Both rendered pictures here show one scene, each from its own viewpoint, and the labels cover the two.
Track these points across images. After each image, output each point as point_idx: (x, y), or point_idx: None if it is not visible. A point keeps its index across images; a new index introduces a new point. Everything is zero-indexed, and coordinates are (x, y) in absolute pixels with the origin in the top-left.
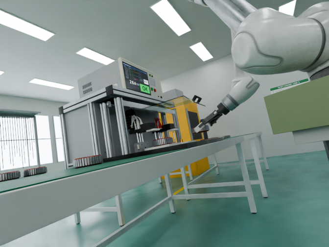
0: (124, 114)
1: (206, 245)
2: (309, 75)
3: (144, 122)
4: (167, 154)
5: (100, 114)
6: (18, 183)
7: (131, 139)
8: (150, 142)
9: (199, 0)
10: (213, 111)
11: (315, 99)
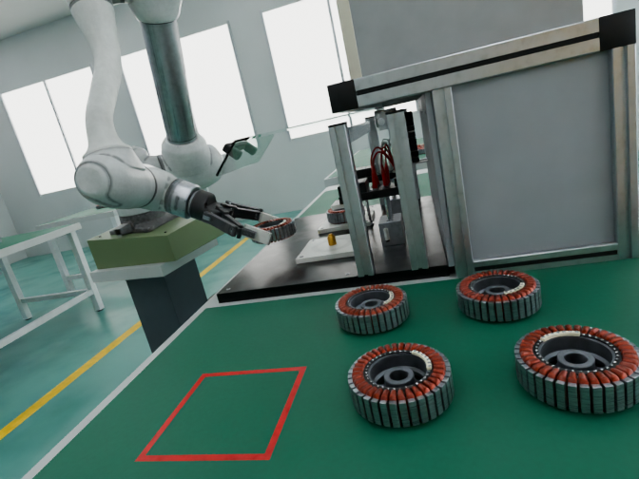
0: (370, 146)
1: None
2: None
3: (427, 143)
4: (302, 210)
5: (420, 122)
6: None
7: (431, 182)
8: (437, 212)
9: (179, 12)
10: (231, 201)
11: None
